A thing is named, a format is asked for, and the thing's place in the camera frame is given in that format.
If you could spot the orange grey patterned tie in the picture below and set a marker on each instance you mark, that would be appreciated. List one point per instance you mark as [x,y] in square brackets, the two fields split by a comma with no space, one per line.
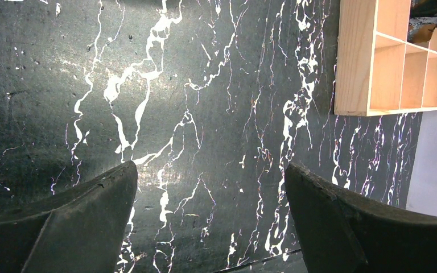
[420,29]

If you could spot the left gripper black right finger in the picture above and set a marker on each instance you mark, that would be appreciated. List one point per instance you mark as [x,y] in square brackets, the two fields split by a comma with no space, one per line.
[342,231]

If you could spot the wooden compartment tray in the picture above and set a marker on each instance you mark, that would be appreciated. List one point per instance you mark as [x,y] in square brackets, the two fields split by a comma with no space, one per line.
[379,72]

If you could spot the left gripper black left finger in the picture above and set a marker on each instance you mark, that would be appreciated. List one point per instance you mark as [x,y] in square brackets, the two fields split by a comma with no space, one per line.
[78,230]

